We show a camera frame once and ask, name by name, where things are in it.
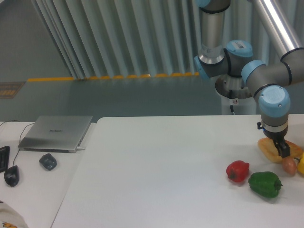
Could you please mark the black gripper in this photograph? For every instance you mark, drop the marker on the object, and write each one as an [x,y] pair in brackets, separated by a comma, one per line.
[276,133]

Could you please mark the golden triangular bread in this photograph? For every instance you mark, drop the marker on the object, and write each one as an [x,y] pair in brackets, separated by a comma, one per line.
[268,148]

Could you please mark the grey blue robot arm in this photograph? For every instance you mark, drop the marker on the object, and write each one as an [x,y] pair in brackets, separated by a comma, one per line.
[267,84]

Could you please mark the brown egg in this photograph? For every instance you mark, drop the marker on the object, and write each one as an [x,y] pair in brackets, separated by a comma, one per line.
[289,165]

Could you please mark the yellow bell pepper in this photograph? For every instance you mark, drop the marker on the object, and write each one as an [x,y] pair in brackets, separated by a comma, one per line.
[300,164]

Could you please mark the green bell pepper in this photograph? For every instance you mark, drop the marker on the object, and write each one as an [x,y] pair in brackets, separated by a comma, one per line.
[266,184]

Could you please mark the red bell pepper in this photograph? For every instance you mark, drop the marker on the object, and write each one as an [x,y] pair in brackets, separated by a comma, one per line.
[237,171]

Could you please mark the silver closed laptop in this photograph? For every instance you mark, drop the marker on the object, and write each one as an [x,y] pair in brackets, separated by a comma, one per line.
[56,133]

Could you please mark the small dark grey case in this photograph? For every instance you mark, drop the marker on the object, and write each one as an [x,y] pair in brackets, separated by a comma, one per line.
[48,162]

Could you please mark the black computer mouse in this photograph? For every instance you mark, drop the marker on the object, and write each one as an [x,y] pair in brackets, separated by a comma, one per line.
[11,176]

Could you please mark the black keyboard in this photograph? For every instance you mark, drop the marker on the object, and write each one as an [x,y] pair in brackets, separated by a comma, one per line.
[4,158]

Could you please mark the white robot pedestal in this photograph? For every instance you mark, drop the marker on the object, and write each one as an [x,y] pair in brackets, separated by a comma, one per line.
[236,98]

